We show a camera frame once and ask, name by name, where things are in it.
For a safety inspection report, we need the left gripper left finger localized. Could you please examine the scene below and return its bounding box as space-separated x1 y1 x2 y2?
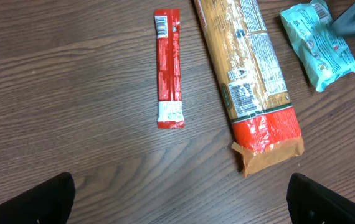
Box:
0 172 75 224

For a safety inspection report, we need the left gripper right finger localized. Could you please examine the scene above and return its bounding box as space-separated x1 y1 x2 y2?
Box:
286 173 355 224

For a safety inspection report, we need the teal tissue packet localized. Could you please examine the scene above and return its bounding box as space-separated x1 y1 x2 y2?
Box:
280 0 355 92

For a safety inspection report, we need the red snack package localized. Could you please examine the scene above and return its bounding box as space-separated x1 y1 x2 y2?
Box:
194 0 304 176

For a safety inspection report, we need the red stick sachet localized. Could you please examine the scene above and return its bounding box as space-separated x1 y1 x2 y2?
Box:
154 9 184 129

